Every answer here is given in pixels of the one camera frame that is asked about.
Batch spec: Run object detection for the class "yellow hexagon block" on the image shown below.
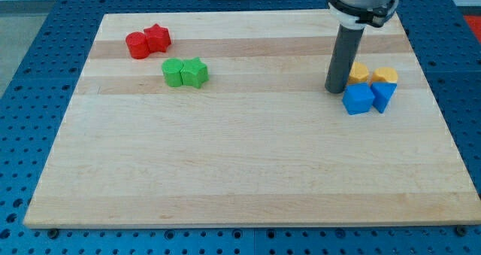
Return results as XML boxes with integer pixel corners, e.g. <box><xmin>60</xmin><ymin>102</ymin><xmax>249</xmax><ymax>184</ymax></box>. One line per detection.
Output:
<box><xmin>347</xmin><ymin>62</ymin><xmax>370</xmax><ymax>85</ymax></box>

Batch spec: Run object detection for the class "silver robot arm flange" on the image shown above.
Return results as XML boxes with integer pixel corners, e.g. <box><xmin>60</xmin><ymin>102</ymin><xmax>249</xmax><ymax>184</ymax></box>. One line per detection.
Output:
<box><xmin>327</xmin><ymin>0</ymin><xmax>400</xmax><ymax>30</ymax></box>

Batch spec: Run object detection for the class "yellow heart block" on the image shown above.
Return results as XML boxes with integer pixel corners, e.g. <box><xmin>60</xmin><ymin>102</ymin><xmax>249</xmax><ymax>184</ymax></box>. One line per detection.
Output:
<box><xmin>370</xmin><ymin>67</ymin><xmax>398</xmax><ymax>84</ymax></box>

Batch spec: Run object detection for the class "light wooden board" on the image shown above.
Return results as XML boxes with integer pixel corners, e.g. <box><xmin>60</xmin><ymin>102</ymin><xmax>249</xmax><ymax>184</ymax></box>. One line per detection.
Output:
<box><xmin>24</xmin><ymin>10</ymin><xmax>480</xmax><ymax>229</ymax></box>

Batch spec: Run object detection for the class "green star block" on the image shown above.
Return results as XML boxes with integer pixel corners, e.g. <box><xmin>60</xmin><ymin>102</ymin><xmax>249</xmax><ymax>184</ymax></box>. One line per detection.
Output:
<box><xmin>180</xmin><ymin>57</ymin><xmax>209</xmax><ymax>89</ymax></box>

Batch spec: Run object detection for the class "green cylinder block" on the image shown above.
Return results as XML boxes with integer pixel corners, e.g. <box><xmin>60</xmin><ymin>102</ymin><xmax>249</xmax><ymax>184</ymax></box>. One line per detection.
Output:
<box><xmin>162</xmin><ymin>58</ymin><xmax>183</xmax><ymax>87</ymax></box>

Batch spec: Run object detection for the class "red star block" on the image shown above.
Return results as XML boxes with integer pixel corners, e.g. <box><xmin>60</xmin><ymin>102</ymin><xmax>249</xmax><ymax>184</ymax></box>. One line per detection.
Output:
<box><xmin>144</xmin><ymin>23</ymin><xmax>171</xmax><ymax>53</ymax></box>

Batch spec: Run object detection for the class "blue cube block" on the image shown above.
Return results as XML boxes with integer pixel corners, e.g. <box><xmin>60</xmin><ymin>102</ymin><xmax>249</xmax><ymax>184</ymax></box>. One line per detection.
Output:
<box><xmin>342</xmin><ymin>83</ymin><xmax>375</xmax><ymax>115</ymax></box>

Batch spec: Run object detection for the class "red cylinder block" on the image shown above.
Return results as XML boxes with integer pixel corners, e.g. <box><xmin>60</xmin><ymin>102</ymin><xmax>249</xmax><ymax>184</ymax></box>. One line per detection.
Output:
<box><xmin>126</xmin><ymin>32</ymin><xmax>150</xmax><ymax>59</ymax></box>

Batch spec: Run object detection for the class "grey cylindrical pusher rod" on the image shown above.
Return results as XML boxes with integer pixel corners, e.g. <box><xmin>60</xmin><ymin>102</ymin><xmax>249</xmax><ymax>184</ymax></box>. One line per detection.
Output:
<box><xmin>325</xmin><ymin>25</ymin><xmax>364</xmax><ymax>94</ymax></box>

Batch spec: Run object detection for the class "blue triangle block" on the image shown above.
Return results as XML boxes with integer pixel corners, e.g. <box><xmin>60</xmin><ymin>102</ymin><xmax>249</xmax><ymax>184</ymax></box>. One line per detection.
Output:
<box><xmin>371</xmin><ymin>82</ymin><xmax>398</xmax><ymax>114</ymax></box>

